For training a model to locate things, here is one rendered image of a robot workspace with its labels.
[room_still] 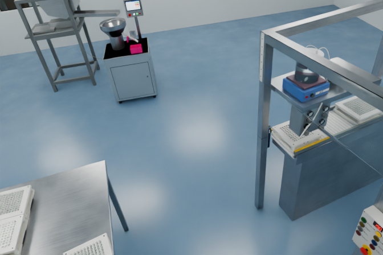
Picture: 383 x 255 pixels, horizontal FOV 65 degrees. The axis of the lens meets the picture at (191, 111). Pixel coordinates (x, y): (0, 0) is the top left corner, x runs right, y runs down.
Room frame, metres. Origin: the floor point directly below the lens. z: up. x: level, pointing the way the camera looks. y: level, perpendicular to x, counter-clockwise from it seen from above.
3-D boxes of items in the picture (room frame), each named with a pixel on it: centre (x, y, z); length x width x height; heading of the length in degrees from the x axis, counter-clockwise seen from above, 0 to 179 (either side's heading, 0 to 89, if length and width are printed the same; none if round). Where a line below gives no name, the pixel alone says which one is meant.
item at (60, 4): (4.51, 1.61, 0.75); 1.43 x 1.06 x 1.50; 94
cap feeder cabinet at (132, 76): (4.04, 0.81, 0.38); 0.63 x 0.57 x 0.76; 94
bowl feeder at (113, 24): (4.09, 0.86, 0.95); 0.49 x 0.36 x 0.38; 94
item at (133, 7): (4.20, 0.61, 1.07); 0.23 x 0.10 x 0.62; 94
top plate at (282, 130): (1.60, -0.73, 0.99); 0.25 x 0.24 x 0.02; 18
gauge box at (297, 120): (1.47, -0.75, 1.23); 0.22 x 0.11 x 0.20; 109
